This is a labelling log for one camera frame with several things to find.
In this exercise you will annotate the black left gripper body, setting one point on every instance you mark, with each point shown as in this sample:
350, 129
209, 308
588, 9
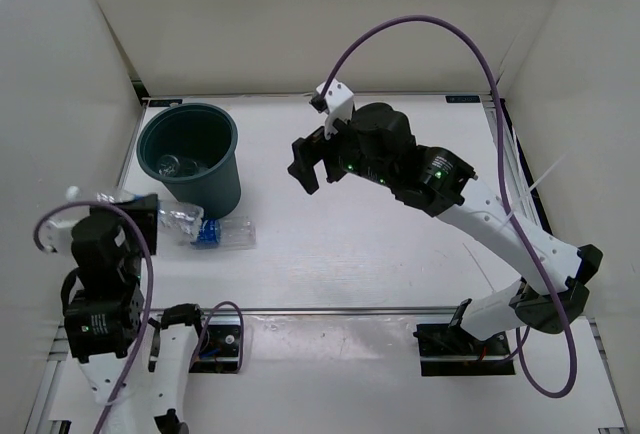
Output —
133, 259

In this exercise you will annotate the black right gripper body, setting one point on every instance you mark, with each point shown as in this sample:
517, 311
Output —
352, 160

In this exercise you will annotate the clear bottle small blue label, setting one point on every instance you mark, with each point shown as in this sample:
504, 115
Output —
181, 221

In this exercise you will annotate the clear plastic bottle white cap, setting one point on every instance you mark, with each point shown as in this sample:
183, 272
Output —
170, 165

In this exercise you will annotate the clear bottle large blue label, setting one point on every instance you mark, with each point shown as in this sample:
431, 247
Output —
231, 233

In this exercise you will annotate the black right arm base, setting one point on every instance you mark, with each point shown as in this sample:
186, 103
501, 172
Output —
446, 352

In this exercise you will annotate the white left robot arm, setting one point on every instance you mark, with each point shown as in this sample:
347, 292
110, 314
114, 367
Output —
136, 366

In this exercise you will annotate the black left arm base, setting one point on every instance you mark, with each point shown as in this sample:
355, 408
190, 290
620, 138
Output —
222, 351

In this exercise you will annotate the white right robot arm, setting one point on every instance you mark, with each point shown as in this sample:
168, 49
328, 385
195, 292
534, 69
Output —
551, 291

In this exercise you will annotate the dark green plastic bin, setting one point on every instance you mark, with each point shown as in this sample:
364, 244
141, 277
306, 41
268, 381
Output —
202, 132

